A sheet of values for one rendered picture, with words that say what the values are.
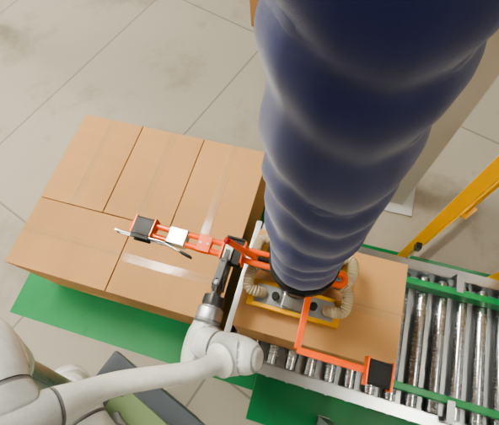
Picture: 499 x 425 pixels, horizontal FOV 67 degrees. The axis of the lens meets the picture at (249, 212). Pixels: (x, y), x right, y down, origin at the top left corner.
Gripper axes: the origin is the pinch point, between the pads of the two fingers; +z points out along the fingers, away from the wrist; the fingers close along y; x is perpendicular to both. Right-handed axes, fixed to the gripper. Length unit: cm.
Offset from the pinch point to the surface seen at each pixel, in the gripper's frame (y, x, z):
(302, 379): 52, 38, -34
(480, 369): 57, 112, -8
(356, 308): 17, 50, -4
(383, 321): 17, 60, -6
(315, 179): -86, 25, -11
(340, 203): -80, 29, -11
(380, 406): 52, 72, -35
